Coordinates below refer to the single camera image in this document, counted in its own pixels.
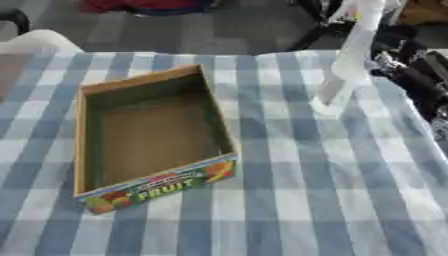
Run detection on black chair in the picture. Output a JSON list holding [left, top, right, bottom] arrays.
[[0, 9, 34, 36]]

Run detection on red bag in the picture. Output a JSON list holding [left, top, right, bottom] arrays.
[[77, 0, 216, 17]]

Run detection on brown bag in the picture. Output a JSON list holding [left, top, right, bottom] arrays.
[[399, 0, 448, 26]]

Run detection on tall white bottle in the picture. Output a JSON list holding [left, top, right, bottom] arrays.
[[309, 0, 406, 118]]

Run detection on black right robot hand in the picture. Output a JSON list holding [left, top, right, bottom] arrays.
[[369, 29, 448, 134]]

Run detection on tan cardboard box green inside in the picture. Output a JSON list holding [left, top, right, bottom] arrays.
[[71, 63, 242, 215]]

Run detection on white rounded chair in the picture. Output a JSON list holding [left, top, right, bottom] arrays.
[[0, 29, 84, 55]]

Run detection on black tripod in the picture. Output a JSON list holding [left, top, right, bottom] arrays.
[[287, 0, 357, 52]]

